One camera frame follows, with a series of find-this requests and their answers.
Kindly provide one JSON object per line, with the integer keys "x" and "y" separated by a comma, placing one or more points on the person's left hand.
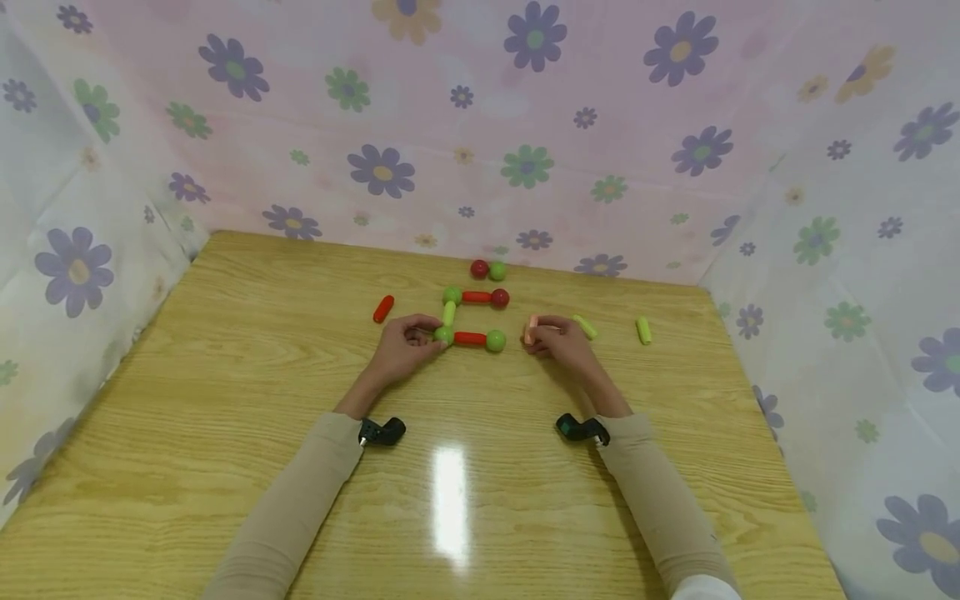
{"x": 397, "y": 354}

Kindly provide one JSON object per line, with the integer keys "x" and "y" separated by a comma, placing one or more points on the person's right hand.
{"x": 568, "y": 350}

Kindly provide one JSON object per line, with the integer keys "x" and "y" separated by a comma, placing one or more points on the person's left fingers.
{"x": 424, "y": 333}

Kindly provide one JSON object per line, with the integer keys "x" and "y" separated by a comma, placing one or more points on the person's right fingers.
{"x": 546, "y": 335}

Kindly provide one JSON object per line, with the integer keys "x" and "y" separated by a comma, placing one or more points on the pink stick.
{"x": 531, "y": 330}

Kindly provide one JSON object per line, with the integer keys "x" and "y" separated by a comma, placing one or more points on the green ball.
{"x": 445, "y": 335}
{"x": 498, "y": 271}
{"x": 452, "y": 295}
{"x": 495, "y": 340}

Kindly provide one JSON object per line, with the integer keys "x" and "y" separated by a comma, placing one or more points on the person's left forearm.
{"x": 300, "y": 500}

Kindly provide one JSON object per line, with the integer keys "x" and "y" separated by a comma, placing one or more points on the person's right forearm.
{"x": 660, "y": 500}

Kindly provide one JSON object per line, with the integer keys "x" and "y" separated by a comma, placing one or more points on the green stick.
{"x": 643, "y": 331}
{"x": 586, "y": 327}
{"x": 448, "y": 313}

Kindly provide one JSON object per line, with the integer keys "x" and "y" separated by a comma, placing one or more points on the red stick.
{"x": 383, "y": 308}
{"x": 470, "y": 338}
{"x": 476, "y": 297}

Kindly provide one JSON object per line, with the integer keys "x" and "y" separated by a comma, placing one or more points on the red ball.
{"x": 479, "y": 268}
{"x": 500, "y": 297}

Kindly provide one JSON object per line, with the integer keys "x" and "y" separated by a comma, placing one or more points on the black wrist band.
{"x": 384, "y": 431}
{"x": 580, "y": 428}

